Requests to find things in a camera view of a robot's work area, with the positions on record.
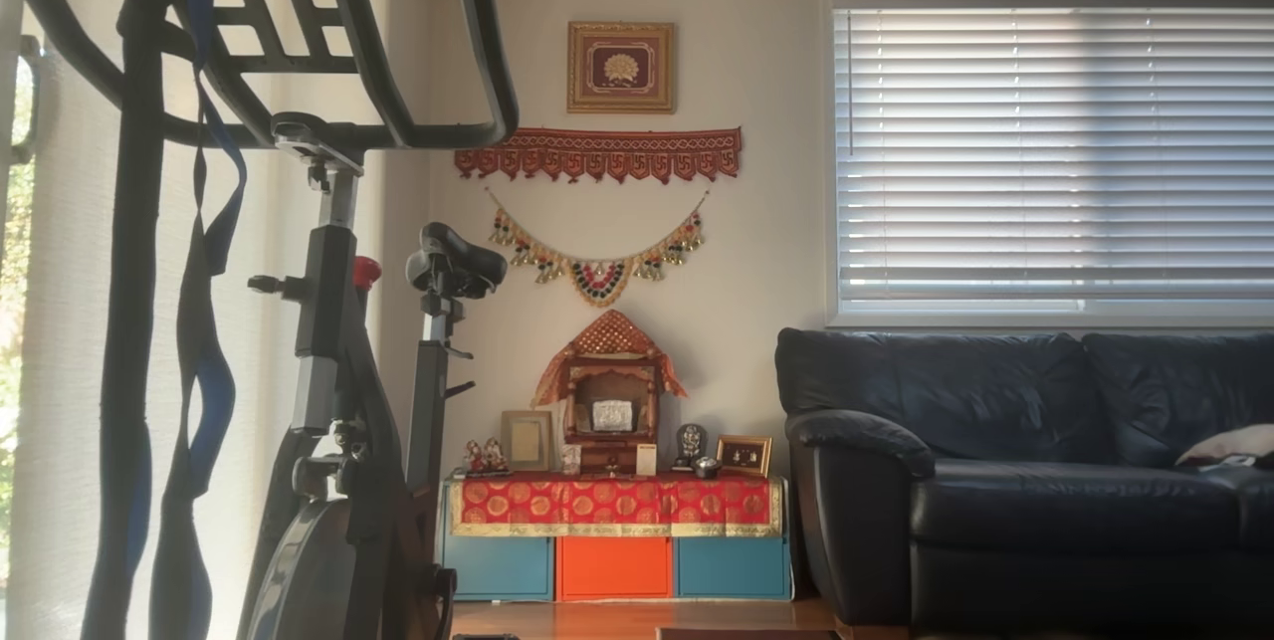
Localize red embroidered wall hanging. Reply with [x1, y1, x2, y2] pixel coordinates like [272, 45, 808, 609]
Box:
[455, 127, 743, 185]

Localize gold framed wall picture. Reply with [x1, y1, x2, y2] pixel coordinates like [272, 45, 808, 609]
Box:
[567, 21, 676, 114]

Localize black blue hanging strap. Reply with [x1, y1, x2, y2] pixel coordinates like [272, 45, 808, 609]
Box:
[149, 0, 250, 640]
[80, 0, 165, 640]

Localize small gold picture frame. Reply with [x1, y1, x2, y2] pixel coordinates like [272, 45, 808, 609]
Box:
[716, 435, 773, 479]

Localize pale cushion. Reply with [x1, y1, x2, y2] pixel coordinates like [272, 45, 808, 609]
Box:
[1174, 424, 1274, 472]

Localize black leather sofa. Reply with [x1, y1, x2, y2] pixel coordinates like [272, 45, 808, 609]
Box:
[775, 326, 1274, 633]

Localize white window blinds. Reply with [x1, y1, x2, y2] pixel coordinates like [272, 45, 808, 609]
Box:
[834, 8, 1274, 315]

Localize sheer white curtain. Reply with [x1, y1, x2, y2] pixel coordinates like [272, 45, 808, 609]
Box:
[0, 0, 439, 640]

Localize pale standing picture frame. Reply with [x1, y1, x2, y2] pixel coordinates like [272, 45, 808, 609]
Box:
[500, 410, 554, 472]

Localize small colourful figurines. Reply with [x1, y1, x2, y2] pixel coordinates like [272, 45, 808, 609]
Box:
[463, 438, 511, 477]

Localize dark idol statue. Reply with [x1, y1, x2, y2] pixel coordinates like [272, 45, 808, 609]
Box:
[674, 423, 708, 471]

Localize beaded wall garland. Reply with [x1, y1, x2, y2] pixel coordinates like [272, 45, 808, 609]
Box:
[485, 187, 711, 309]

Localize black exercise bike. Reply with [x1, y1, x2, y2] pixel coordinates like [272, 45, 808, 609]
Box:
[0, 0, 519, 640]

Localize wooden shrine with red canopy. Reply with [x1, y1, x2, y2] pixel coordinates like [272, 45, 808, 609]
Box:
[531, 310, 690, 475]

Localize red gold patterned cloth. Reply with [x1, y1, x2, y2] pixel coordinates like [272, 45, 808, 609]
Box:
[448, 473, 785, 537]

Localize blue and orange cabinet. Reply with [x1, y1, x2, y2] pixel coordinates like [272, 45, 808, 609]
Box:
[438, 479, 794, 603]

